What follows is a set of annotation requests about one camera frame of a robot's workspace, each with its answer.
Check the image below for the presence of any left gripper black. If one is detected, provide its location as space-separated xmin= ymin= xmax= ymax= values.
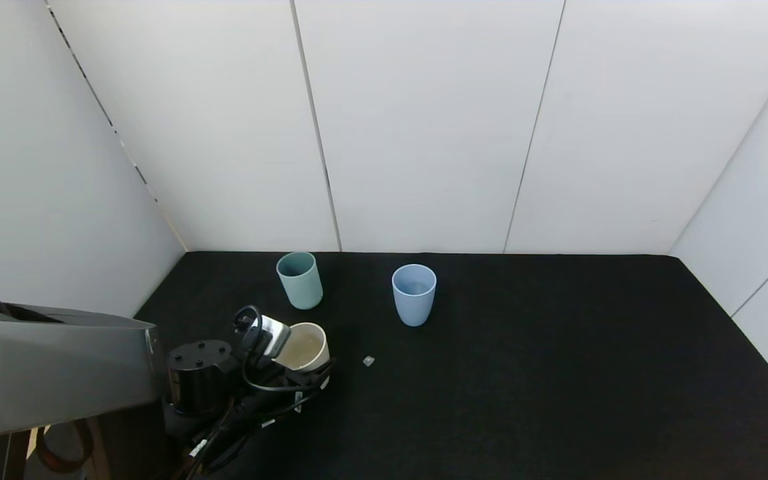
xmin=257 ymin=357 xmax=337 ymax=414

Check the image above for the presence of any cream plastic cup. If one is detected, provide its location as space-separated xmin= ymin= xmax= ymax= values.
xmin=272 ymin=322 xmax=330 ymax=373

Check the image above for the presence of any green plastic cup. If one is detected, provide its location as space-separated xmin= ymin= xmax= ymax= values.
xmin=276 ymin=251 xmax=324 ymax=310

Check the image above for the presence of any blue plastic cup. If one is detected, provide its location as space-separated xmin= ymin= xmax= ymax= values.
xmin=392 ymin=264 xmax=437 ymax=327

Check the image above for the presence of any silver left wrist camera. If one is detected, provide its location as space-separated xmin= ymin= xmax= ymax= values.
xmin=256 ymin=316 xmax=292 ymax=359

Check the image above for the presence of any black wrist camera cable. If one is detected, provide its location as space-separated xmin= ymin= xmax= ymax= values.
xmin=233 ymin=305 xmax=321 ymax=393

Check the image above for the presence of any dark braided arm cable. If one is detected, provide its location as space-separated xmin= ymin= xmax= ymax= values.
xmin=36 ymin=419 xmax=95 ymax=475

